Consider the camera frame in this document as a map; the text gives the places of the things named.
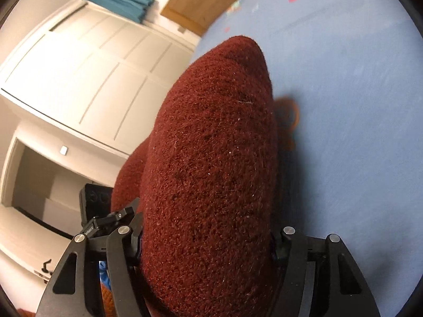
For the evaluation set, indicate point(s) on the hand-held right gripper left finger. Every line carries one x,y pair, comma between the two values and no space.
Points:
119,254

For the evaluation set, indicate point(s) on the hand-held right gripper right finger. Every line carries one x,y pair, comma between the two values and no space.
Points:
287,247

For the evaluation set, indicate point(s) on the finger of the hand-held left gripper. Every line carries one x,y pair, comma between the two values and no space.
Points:
105,223

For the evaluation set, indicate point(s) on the dark red knit garment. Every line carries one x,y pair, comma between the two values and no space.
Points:
211,171

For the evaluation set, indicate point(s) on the orange cloth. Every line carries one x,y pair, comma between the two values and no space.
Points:
105,300

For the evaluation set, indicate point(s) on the white alcove shelf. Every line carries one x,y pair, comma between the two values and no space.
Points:
39,185

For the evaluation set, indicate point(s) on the white panelled wardrobe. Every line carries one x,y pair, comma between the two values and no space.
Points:
92,72

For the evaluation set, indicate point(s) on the blue printed blanket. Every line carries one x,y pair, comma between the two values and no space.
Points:
347,122

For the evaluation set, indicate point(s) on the teal curtain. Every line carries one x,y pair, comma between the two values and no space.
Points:
119,1

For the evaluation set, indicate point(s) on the wooden door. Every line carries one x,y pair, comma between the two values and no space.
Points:
205,0

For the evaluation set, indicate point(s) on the white wall switch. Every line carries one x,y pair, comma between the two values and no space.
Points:
64,150

